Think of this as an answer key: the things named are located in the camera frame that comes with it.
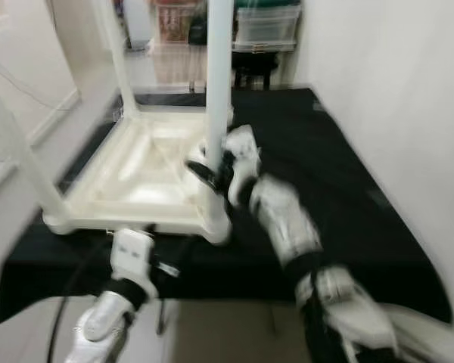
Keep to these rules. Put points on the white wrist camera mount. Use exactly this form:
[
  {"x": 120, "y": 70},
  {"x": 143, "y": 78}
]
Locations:
[
  {"x": 244, "y": 155},
  {"x": 132, "y": 257}
]

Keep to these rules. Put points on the white plastic table leg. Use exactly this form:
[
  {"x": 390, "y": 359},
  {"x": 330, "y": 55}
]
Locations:
[
  {"x": 218, "y": 76},
  {"x": 119, "y": 53},
  {"x": 30, "y": 166}
]

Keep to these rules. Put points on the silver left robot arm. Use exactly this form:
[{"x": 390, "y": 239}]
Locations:
[{"x": 106, "y": 325}]

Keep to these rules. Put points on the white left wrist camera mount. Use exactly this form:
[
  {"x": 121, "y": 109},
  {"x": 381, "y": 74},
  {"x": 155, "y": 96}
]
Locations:
[{"x": 132, "y": 257}]

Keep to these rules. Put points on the clear plastic storage box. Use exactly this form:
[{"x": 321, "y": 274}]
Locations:
[{"x": 266, "y": 29}]

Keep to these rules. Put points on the dark green basin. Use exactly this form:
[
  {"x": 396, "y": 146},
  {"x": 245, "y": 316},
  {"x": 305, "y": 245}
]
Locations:
[{"x": 266, "y": 3}]

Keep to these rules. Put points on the grey metal folding table frame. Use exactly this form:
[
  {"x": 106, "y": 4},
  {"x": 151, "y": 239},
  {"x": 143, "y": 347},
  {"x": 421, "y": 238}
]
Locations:
[{"x": 163, "y": 316}]

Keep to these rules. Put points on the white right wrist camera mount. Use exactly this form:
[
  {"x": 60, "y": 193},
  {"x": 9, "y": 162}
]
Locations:
[{"x": 244, "y": 155}]

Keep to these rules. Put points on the black round stool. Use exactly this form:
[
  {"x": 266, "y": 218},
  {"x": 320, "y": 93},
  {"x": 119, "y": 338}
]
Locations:
[{"x": 253, "y": 64}]

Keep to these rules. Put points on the red printed box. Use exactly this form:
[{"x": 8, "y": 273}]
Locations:
[{"x": 172, "y": 23}]

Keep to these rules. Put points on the white plastic children table top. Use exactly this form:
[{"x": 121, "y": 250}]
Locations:
[{"x": 144, "y": 181}]

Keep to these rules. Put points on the beige cloth covered side table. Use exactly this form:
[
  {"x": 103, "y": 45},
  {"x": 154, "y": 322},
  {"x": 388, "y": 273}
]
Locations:
[{"x": 180, "y": 64}]

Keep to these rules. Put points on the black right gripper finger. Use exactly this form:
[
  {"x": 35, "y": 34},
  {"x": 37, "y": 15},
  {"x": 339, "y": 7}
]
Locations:
[{"x": 203, "y": 175}]

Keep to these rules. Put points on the black tablecloth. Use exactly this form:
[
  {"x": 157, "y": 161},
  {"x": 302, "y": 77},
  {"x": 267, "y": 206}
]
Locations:
[{"x": 325, "y": 189}]

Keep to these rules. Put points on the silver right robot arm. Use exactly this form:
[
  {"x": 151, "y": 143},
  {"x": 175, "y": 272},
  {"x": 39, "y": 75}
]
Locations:
[{"x": 295, "y": 227}]

